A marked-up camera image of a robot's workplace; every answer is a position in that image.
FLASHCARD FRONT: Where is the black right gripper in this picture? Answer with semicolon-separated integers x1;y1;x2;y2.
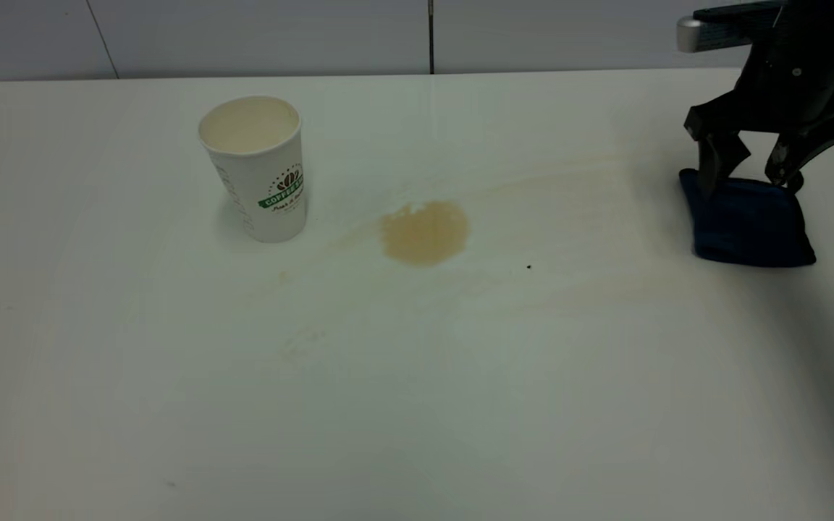
683;43;834;198

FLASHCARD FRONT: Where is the dark blue cloth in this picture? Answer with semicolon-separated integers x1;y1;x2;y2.
679;169;817;268

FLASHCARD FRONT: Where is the white paper coffee cup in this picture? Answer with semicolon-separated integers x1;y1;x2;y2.
198;96;308;244

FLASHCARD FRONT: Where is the brown coffee spill puddle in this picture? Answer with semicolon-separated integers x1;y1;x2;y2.
380;201;471;266

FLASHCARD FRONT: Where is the silver-ended wrist camera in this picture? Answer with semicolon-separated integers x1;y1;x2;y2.
676;2;788;54

